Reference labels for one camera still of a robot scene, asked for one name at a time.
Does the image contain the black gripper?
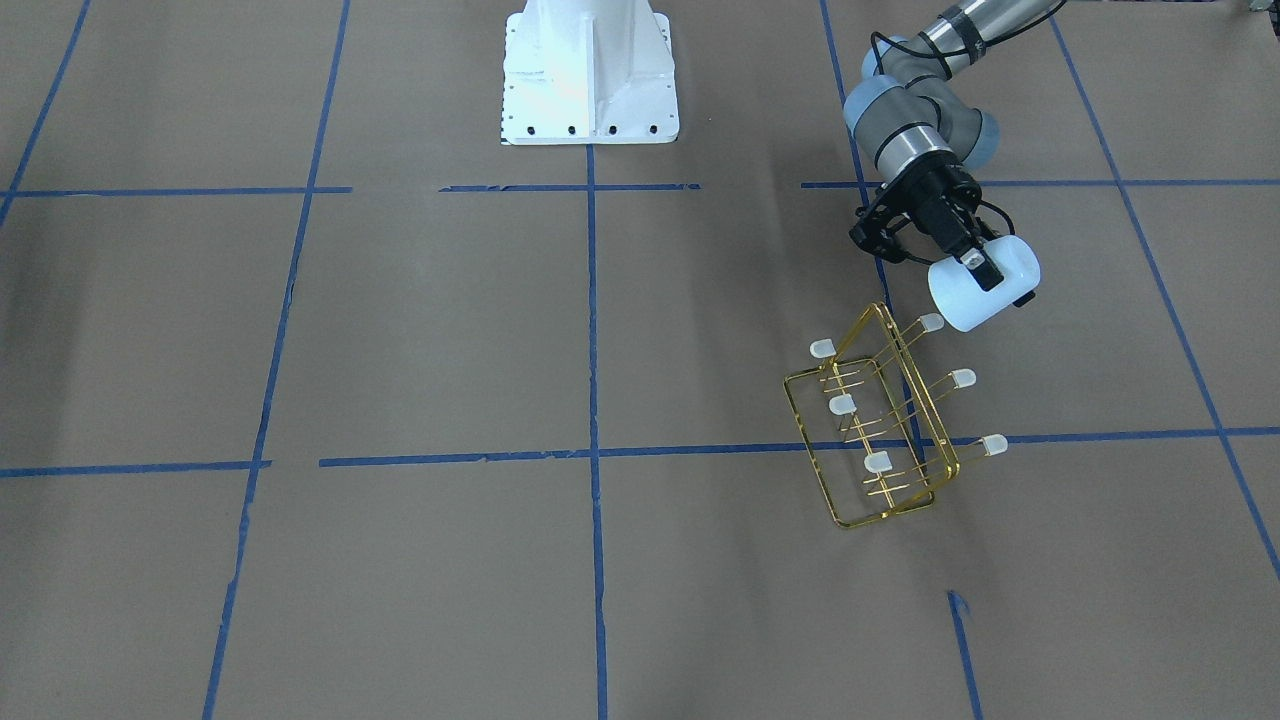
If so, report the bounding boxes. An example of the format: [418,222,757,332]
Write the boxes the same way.
[849,158,1005,292]

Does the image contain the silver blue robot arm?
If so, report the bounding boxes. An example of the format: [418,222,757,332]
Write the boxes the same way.
[844,1,1061,292]

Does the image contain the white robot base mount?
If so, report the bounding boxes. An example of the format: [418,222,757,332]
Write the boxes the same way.
[500,1,681,146]

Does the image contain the gold wire cup holder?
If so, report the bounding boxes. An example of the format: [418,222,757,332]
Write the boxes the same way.
[783,302,1011,530]

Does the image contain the light blue plastic cup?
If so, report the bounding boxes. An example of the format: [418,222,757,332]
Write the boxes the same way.
[928,234,1042,333]

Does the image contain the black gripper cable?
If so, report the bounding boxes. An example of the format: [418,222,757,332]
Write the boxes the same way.
[868,29,951,91]

